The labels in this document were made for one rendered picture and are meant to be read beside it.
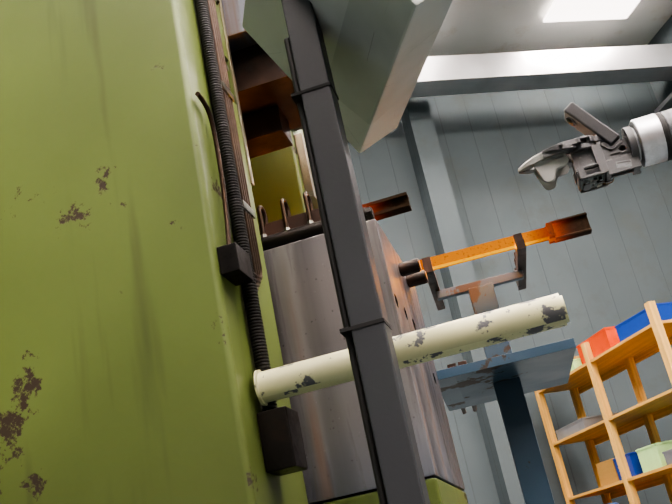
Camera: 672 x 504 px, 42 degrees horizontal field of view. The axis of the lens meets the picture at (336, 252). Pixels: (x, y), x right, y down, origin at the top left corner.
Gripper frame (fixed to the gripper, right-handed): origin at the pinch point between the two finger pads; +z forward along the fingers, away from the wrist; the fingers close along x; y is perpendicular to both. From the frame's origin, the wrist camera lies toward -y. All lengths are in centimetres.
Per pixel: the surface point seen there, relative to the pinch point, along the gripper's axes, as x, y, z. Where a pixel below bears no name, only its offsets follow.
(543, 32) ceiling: 875, -563, -128
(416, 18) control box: -67, 8, 11
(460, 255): 33.2, 2.1, 17.2
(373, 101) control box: -52, 7, 20
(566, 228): 35.3, 2.0, -7.0
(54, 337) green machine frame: -44, 25, 74
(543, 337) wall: 891, -172, -17
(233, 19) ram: -17, -40, 46
